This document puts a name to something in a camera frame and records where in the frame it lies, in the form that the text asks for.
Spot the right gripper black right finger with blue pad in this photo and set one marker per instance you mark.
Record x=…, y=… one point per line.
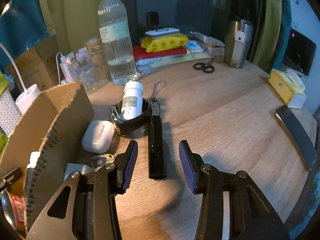
x=251, y=214

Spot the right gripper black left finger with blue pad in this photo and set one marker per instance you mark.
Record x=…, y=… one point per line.
x=84, y=206

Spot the tooth shaped key tag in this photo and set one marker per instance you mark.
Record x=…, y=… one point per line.
x=101, y=160

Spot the black flashlight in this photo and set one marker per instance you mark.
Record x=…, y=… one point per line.
x=156, y=163

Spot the black strap wristwatch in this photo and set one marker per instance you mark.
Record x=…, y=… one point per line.
x=125, y=127

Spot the white pill bottle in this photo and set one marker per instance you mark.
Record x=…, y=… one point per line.
x=131, y=106

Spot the red drink can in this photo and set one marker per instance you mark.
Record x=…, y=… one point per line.
x=13, y=207

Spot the white earbuds case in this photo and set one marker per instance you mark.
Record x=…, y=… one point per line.
x=98, y=136

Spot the white plug adapter in box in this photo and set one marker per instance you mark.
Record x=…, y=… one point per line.
x=34, y=156

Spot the dark chair back edge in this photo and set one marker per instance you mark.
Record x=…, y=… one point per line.
x=299, y=136

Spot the brown cardboard box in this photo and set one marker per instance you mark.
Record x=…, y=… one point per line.
x=53, y=125

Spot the white perforated basket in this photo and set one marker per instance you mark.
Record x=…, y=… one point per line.
x=9, y=113

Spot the white desk lamp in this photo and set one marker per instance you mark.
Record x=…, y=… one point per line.
x=28, y=96

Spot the yellow tissue box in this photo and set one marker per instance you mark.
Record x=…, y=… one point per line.
x=289, y=87

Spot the glass jar with ridges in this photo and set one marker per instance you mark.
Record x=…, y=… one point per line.
x=96, y=50

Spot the clear plastic sticker cup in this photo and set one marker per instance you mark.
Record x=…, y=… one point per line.
x=82, y=68

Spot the brown cardboard carton behind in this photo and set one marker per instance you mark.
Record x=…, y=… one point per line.
x=38, y=65

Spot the red book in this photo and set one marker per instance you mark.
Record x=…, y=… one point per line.
x=140, y=53

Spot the steel thermos tumbler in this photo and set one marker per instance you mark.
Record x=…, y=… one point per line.
x=237, y=42

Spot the yellow wet wipes pack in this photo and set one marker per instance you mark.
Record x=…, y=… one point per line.
x=153, y=45

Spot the white flat device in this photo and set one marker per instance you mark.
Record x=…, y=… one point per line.
x=162, y=32

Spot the clear water bottle green cap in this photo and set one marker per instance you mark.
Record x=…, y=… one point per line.
x=116, y=40

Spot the white charger with cable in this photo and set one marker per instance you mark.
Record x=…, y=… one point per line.
x=61, y=64

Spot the black handled scissors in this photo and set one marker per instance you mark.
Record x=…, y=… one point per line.
x=205, y=67

